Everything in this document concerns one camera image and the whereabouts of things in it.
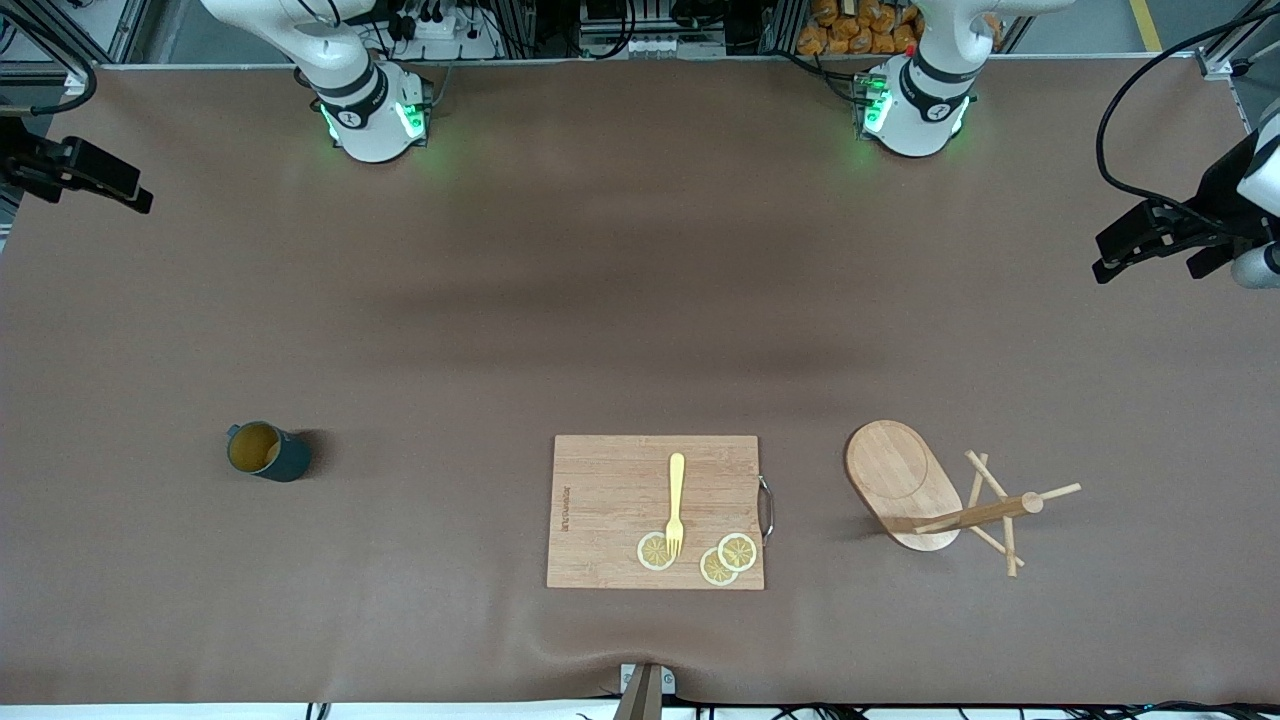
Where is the dark teal mug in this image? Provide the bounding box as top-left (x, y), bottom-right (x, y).
top-left (226, 421), bottom-right (313, 484)

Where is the oval wooden rack base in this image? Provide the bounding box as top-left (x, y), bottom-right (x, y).
top-left (845, 420), bottom-right (964, 553)

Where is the pile of orange bags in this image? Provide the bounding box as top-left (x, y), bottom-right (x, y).
top-left (797, 0), bottom-right (926, 56)

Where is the white power strip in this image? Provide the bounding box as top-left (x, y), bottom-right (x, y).
top-left (400, 8), bottom-right (501, 61)

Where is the yellow plastic fork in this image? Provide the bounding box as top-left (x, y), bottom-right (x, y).
top-left (665, 452), bottom-right (688, 559)

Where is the wooden cutting board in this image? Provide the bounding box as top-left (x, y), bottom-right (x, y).
top-left (546, 434), bottom-right (776, 591)

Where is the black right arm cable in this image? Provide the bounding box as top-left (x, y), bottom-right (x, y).
top-left (0, 0), bottom-right (99, 116)

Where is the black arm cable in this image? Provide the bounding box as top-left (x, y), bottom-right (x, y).
top-left (1096, 5), bottom-right (1280, 226)
top-left (0, 0), bottom-right (99, 116)

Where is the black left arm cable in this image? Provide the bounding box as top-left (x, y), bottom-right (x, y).
top-left (1096, 5), bottom-right (1280, 226)

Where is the wooden rack post with pegs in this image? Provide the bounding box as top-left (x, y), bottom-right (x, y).
top-left (885, 450), bottom-right (1083, 579)

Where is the aluminium profile frame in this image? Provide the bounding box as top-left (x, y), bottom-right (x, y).
top-left (0, 0), bottom-right (1280, 96)

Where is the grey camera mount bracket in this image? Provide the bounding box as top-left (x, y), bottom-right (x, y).
top-left (618, 662), bottom-right (677, 720)

